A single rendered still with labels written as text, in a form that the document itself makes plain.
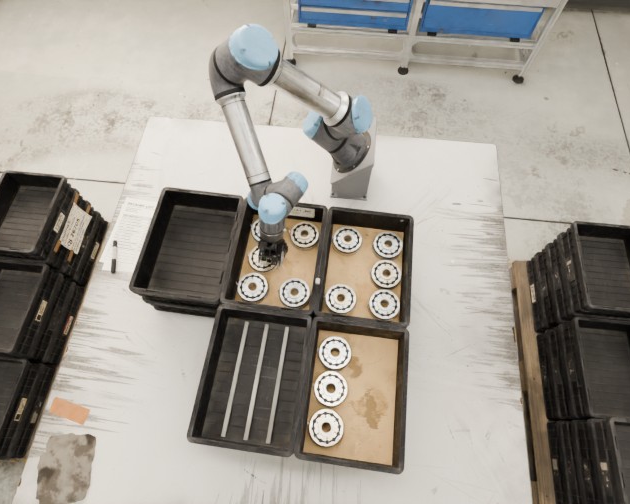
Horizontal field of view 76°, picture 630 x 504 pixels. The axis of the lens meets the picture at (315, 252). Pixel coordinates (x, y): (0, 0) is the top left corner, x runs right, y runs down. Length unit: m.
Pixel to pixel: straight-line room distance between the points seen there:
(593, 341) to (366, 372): 1.16
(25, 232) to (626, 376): 2.73
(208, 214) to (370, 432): 0.94
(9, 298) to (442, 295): 1.91
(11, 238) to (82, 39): 2.05
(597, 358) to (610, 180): 1.40
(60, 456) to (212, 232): 0.87
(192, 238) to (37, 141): 1.99
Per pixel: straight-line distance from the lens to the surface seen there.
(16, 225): 2.35
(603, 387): 2.15
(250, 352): 1.37
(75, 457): 1.64
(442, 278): 1.63
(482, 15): 3.12
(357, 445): 1.33
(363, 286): 1.42
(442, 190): 1.82
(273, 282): 1.42
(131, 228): 1.81
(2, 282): 2.39
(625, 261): 2.28
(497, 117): 3.20
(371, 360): 1.36
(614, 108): 3.65
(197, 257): 1.51
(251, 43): 1.19
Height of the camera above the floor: 2.16
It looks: 66 degrees down
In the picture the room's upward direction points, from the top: straight up
